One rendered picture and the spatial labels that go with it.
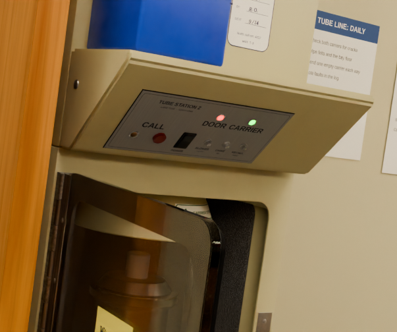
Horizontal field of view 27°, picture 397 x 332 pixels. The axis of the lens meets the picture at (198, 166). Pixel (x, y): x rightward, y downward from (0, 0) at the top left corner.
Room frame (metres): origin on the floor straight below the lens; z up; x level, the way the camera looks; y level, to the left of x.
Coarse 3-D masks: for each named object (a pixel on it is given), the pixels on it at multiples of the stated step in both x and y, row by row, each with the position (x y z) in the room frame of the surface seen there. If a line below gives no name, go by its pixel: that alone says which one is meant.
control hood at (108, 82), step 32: (96, 64) 0.78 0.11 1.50; (128, 64) 0.74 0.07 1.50; (160, 64) 0.75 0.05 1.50; (192, 64) 0.78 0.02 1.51; (96, 96) 0.77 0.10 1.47; (128, 96) 0.77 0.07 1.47; (192, 96) 0.80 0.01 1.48; (224, 96) 0.82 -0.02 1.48; (256, 96) 0.84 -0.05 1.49; (288, 96) 0.85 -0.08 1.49; (320, 96) 0.87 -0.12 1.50; (352, 96) 0.90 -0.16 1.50; (64, 128) 0.82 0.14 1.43; (96, 128) 0.79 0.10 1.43; (288, 128) 0.90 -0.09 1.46; (320, 128) 0.92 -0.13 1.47; (192, 160) 0.89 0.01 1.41; (256, 160) 0.93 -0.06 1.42; (288, 160) 0.95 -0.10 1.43
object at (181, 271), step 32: (96, 192) 0.74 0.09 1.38; (128, 192) 0.68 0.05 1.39; (96, 224) 0.73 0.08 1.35; (128, 224) 0.67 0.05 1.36; (160, 224) 0.62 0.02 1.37; (192, 224) 0.57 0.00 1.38; (64, 256) 0.79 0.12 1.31; (96, 256) 0.72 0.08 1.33; (128, 256) 0.66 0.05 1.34; (160, 256) 0.61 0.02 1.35; (192, 256) 0.57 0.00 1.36; (64, 288) 0.78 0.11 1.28; (96, 288) 0.71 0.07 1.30; (128, 288) 0.65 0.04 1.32; (160, 288) 0.61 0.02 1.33; (192, 288) 0.56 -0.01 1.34; (64, 320) 0.77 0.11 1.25; (128, 320) 0.65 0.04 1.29; (160, 320) 0.60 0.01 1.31; (192, 320) 0.56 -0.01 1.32
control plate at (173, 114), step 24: (144, 96) 0.78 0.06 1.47; (168, 96) 0.79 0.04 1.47; (144, 120) 0.81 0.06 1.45; (168, 120) 0.82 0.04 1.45; (192, 120) 0.83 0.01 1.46; (240, 120) 0.86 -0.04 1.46; (264, 120) 0.87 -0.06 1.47; (288, 120) 0.89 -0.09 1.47; (120, 144) 0.82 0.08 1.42; (144, 144) 0.84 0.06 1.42; (168, 144) 0.85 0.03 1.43; (192, 144) 0.86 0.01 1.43; (216, 144) 0.88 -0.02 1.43; (240, 144) 0.89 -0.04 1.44; (264, 144) 0.91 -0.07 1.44
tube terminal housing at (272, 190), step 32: (288, 0) 0.98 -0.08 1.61; (288, 32) 0.99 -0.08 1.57; (64, 64) 0.83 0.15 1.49; (224, 64) 0.94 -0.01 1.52; (256, 64) 0.96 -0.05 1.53; (288, 64) 0.99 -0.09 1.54; (64, 96) 0.83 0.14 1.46; (64, 160) 0.83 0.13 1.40; (96, 160) 0.85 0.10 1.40; (128, 160) 0.87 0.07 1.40; (160, 160) 0.90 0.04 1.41; (160, 192) 0.90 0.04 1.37; (192, 192) 0.93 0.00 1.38; (224, 192) 0.95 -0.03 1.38; (256, 192) 0.98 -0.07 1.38; (288, 192) 1.01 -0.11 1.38; (256, 224) 1.02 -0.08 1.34; (256, 256) 1.02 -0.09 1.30; (256, 288) 1.03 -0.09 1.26; (32, 320) 0.83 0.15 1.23; (256, 320) 1.00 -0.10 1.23
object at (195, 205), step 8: (160, 200) 0.94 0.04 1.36; (168, 200) 0.95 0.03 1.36; (176, 200) 0.95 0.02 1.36; (184, 200) 0.96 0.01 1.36; (192, 200) 0.97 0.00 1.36; (200, 200) 0.98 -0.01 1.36; (184, 208) 0.95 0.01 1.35; (192, 208) 0.96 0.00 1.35; (200, 208) 0.98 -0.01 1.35; (208, 208) 1.00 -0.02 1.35; (208, 216) 0.99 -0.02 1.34
